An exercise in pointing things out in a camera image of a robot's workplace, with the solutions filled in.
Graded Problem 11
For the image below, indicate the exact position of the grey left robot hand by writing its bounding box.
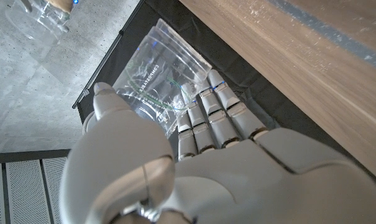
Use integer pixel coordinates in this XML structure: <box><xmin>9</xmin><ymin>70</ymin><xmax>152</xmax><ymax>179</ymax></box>
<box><xmin>59</xmin><ymin>68</ymin><xmax>376</xmax><ymax>224</ymax></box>

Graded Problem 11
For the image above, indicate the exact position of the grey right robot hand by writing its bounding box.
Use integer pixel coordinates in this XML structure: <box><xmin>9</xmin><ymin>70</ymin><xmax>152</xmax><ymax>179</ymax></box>
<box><xmin>19</xmin><ymin>0</ymin><xmax>34</xmax><ymax>13</ymax></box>

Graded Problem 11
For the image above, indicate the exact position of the clear plastic cup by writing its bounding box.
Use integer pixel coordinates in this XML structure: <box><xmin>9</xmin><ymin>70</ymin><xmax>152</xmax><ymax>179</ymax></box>
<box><xmin>112</xmin><ymin>17</ymin><xmax>213</xmax><ymax>138</ymax></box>
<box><xmin>6</xmin><ymin>0</ymin><xmax>76</xmax><ymax>43</ymax></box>

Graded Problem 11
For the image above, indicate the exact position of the brown sugar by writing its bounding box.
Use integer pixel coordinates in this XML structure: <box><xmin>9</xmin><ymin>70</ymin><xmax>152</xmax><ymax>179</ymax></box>
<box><xmin>47</xmin><ymin>0</ymin><xmax>74</xmax><ymax>14</ymax></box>

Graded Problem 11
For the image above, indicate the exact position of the black backdrop curtain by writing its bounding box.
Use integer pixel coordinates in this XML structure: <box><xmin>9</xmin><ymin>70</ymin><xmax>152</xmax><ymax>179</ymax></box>
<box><xmin>77</xmin><ymin>0</ymin><xmax>376</xmax><ymax>194</ymax></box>

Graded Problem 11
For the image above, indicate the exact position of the black backdrop stand pole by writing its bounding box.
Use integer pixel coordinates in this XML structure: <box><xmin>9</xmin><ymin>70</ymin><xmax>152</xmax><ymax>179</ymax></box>
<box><xmin>71</xmin><ymin>0</ymin><xmax>145</xmax><ymax>110</ymax></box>

